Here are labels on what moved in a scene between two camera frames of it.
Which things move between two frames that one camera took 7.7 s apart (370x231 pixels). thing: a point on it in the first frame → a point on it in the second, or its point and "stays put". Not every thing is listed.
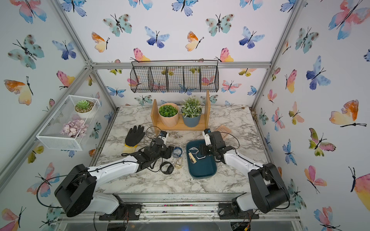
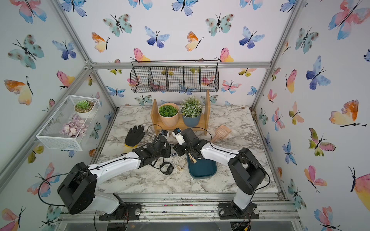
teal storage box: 200,166 stays put
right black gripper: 203,149 → 177,149
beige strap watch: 192,159 stays put
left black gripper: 168,152 stays put
